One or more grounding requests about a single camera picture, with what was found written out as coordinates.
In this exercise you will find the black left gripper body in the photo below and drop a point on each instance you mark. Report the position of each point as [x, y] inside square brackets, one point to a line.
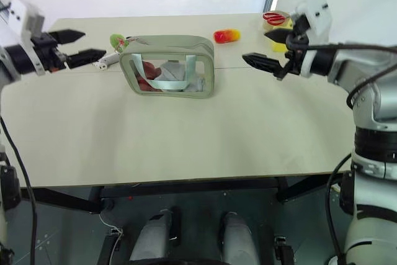
[46, 51]

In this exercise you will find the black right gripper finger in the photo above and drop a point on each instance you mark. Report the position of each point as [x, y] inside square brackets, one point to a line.
[279, 35]
[263, 61]

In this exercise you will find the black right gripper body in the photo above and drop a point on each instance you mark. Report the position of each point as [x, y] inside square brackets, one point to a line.
[298, 40]

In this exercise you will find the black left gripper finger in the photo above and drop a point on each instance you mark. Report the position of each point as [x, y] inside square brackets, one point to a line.
[85, 57]
[69, 36]

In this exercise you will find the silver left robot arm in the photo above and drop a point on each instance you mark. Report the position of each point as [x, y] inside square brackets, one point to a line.
[19, 58]

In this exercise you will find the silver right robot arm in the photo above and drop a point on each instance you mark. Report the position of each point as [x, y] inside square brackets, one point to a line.
[372, 97]

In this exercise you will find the dark red cloth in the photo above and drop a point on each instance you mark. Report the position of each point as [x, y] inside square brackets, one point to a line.
[149, 71]

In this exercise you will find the clear green-trimmed toiletry pouch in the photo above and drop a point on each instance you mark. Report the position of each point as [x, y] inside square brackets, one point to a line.
[173, 44]

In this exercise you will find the grey cloth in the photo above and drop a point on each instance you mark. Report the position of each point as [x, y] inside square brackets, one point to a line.
[173, 71]

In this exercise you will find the yellow block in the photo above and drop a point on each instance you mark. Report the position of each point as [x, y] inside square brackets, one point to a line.
[279, 46]

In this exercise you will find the green pink zipper charm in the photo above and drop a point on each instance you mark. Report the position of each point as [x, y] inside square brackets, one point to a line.
[117, 41]

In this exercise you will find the red yellow toy fruit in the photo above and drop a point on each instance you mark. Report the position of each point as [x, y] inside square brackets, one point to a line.
[227, 36]

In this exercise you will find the grey rounded robot foot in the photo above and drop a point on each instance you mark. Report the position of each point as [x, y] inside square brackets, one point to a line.
[239, 237]
[153, 237]

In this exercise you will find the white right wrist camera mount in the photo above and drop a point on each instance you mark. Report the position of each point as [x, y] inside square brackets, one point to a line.
[316, 10]

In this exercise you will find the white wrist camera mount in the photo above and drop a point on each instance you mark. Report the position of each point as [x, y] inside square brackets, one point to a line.
[21, 16]
[316, 10]

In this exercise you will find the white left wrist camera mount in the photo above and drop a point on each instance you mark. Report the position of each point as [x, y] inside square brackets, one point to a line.
[21, 16]

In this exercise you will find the black table frame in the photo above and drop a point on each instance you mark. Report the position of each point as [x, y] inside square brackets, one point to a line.
[62, 198]

